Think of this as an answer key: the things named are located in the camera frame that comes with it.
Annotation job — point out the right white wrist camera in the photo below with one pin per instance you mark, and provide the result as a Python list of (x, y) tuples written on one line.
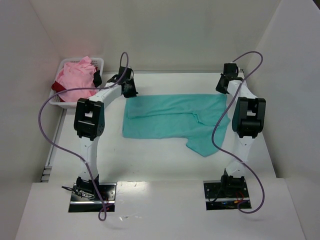
[(240, 70)]

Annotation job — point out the pink t shirt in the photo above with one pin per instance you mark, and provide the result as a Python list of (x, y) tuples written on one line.
[(77, 75)]

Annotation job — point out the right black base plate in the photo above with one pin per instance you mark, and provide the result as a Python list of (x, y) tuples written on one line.
[(227, 198)]

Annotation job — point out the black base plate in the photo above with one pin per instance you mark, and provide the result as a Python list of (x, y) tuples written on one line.
[(227, 198), (84, 202)]

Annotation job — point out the black t shirt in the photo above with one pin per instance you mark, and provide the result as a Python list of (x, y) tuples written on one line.
[(97, 79)]

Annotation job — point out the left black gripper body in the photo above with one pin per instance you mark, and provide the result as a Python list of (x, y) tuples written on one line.
[(129, 88)]

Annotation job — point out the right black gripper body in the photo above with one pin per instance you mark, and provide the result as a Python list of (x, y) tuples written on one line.
[(222, 85)]

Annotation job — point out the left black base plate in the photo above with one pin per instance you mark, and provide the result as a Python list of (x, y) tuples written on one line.
[(84, 202)]

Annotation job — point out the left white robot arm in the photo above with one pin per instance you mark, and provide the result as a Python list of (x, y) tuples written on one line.
[(89, 124)]

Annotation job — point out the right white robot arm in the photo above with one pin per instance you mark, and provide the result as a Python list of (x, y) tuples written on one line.
[(247, 122)]

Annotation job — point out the red t shirt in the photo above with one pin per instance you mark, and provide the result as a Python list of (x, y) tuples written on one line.
[(57, 87)]

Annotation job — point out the teal t shirt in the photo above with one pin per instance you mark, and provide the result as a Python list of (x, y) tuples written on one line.
[(194, 117)]

